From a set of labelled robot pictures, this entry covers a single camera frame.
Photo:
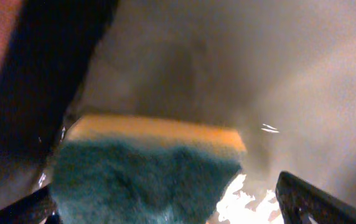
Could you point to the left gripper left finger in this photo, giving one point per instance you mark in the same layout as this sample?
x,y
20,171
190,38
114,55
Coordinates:
x,y
32,209

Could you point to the black rectangular sponge tray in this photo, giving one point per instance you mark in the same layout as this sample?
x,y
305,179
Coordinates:
x,y
281,73

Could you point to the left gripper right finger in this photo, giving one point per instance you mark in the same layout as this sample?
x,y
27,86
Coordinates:
x,y
300,202

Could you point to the green and yellow sponge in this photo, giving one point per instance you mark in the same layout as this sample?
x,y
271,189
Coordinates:
x,y
130,169

